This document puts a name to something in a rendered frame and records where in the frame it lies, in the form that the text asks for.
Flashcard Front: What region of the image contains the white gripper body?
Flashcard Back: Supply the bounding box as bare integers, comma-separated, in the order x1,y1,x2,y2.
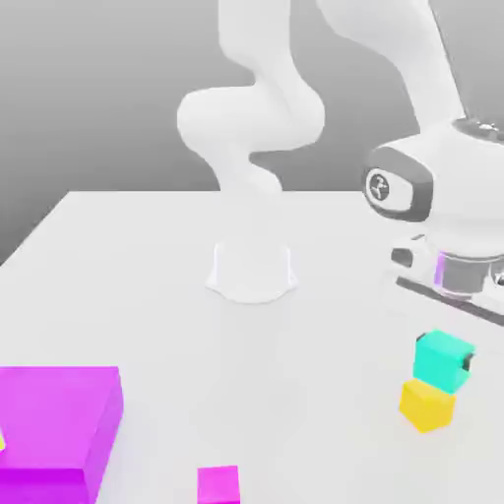
394,274,504,330

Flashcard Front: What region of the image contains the small teal cube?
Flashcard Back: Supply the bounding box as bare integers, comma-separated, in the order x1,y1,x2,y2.
411,329,476,396

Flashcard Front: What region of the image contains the small magenta cube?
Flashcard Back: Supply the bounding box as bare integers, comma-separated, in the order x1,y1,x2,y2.
196,465,241,504

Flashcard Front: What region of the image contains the large magenta box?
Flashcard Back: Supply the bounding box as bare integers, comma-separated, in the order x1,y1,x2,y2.
0,365,125,504

